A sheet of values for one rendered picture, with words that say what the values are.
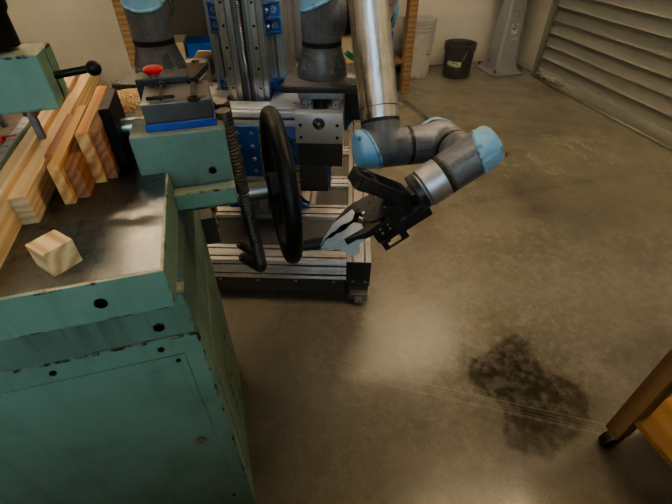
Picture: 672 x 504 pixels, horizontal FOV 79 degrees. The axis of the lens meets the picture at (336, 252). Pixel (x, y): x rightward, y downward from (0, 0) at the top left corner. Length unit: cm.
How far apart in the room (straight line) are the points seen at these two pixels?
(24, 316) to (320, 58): 100
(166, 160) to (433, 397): 109
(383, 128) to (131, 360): 58
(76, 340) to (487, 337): 132
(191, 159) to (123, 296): 25
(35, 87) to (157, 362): 42
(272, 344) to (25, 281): 109
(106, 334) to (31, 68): 36
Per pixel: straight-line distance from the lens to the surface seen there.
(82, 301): 54
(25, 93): 70
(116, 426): 87
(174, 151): 67
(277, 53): 152
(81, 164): 67
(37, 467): 97
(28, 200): 64
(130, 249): 54
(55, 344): 70
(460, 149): 76
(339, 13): 128
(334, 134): 122
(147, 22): 140
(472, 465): 137
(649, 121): 364
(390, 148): 79
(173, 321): 66
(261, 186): 76
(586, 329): 183
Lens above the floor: 121
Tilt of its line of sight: 40 degrees down
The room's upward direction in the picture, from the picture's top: straight up
